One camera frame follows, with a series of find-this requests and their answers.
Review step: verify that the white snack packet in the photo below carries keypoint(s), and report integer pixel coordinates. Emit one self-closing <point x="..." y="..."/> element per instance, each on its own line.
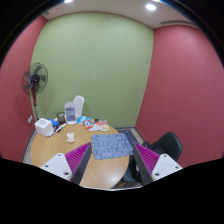
<point x="95" y="127"/>

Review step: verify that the black marker pen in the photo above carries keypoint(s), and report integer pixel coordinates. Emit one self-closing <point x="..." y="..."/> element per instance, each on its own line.
<point x="60" y="128"/>

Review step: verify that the orange snack packet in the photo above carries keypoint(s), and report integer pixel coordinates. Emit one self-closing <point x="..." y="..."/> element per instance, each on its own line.
<point x="88" y="124"/>

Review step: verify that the white wall socket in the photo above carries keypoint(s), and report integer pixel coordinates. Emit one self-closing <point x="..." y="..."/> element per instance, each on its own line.
<point x="30" y="119"/>

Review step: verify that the white tissue box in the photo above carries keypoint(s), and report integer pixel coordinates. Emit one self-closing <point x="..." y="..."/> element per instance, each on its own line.
<point x="44" y="127"/>

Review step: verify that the clear plastic jug with label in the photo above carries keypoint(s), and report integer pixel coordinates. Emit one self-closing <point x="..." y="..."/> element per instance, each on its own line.
<point x="70" y="113"/>

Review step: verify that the light blue packet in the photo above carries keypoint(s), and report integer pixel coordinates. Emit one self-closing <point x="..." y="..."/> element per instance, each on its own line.
<point x="81" y="119"/>

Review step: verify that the black office chair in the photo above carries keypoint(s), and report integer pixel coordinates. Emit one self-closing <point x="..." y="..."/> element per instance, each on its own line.
<point x="169" y="143"/>

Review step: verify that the dark glass jar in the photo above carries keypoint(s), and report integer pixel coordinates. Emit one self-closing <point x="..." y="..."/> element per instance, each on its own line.
<point x="60" y="117"/>

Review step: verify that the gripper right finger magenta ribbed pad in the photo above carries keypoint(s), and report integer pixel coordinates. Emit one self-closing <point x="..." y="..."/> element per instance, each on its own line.
<point x="152" y="166"/>

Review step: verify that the blue patterned mouse pad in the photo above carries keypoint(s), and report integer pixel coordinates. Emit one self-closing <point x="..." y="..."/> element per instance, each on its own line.
<point x="109" y="146"/>

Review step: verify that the white plastic container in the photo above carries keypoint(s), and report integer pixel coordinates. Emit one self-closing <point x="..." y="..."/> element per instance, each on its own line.
<point x="79" y="102"/>

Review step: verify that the black standing fan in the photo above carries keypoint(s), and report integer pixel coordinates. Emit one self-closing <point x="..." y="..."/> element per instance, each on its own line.
<point x="34" y="81"/>

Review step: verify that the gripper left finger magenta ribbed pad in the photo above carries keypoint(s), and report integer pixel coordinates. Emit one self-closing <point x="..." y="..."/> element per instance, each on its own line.
<point x="70" y="166"/>

